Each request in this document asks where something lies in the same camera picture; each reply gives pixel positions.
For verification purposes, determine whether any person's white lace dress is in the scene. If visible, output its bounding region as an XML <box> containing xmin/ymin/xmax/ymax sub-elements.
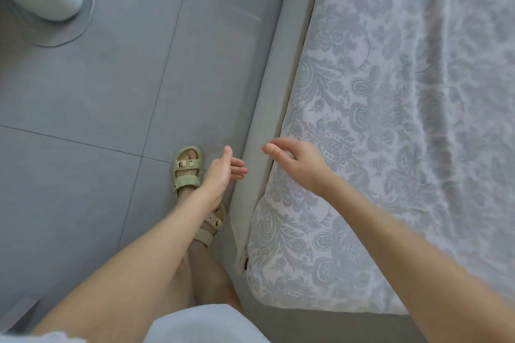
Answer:
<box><xmin>0</xmin><ymin>303</ymin><xmax>270</xmax><ymax>343</ymax></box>

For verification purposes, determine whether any person's leg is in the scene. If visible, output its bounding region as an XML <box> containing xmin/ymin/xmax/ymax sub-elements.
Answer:
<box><xmin>167</xmin><ymin>188</ymin><xmax>198</xmax><ymax>314</ymax></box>
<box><xmin>189</xmin><ymin>242</ymin><xmax>244</xmax><ymax>314</ymax></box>

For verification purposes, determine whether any person's right hand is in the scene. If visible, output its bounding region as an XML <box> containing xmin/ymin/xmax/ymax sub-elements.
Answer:
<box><xmin>261</xmin><ymin>137</ymin><xmax>334</xmax><ymax>198</ymax></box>

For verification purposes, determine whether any white floral bed sheet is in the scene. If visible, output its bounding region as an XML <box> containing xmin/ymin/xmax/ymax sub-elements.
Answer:
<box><xmin>246</xmin><ymin>0</ymin><xmax>515</xmax><ymax>315</ymax></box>

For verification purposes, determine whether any person's left leg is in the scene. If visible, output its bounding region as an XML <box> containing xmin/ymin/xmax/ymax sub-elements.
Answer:
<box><xmin>167</xmin><ymin>188</ymin><xmax>198</xmax><ymax>314</ymax></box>

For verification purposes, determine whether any person's beige sandal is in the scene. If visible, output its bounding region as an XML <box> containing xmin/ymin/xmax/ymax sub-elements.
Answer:
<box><xmin>172</xmin><ymin>145</ymin><xmax>203</xmax><ymax>199</ymax></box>
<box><xmin>193</xmin><ymin>202</ymin><xmax>227</xmax><ymax>248</ymax></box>

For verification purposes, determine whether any person's left hand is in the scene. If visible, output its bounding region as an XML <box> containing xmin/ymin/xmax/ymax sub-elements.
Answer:
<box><xmin>196</xmin><ymin>145</ymin><xmax>249</xmax><ymax>207</ymax></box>

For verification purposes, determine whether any person's left forearm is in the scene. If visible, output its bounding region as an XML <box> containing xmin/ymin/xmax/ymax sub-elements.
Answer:
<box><xmin>30</xmin><ymin>190</ymin><xmax>224</xmax><ymax>343</ymax></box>

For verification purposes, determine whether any person's right leg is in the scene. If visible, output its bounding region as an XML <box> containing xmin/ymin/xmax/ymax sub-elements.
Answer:
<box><xmin>189</xmin><ymin>242</ymin><xmax>244</xmax><ymax>314</ymax></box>

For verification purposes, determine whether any person's right forearm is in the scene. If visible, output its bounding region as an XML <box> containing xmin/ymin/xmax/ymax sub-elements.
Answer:
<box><xmin>318</xmin><ymin>174</ymin><xmax>515</xmax><ymax>343</ymax></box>

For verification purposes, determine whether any person's right beige sandal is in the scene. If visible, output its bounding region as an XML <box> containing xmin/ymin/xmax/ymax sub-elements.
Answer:
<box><xmin>193</xmin><ymin>202</ymin><xmax>227</xmax><ymax>248</ymax></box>

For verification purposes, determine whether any person's left beige sandal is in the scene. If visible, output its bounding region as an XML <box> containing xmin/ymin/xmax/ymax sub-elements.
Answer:
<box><xmin>172</xmin><ymin>145</ymin><xmax>203</xmax><ymax>199</ymax></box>

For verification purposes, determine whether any cream bed frame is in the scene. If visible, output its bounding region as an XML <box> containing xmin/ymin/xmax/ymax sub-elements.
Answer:
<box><xmin>230</xmin><ymin>0</ymin><xmax>327</xmax><ymax>275</ymax></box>

